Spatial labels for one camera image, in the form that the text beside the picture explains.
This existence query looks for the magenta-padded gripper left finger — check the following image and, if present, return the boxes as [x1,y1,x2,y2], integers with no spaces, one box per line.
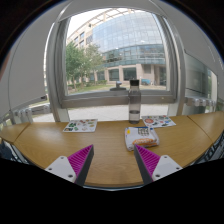
[44,144,95,187]

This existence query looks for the clear grey drink bottle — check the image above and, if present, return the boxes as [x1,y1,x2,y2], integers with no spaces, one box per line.
[127,79,142,125]

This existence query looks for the grey window frame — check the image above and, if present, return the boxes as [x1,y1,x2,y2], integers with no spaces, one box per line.
[44,6,188,123]

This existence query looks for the white sticker sheet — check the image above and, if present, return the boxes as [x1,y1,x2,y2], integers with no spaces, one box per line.
[62,118,99,134]
[141,114,177,129]

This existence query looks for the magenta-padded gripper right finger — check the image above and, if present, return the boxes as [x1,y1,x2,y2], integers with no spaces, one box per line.
[133,144,183,186]

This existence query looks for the grey window handle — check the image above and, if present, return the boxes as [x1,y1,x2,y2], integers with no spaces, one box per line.
[109,80,128,92]

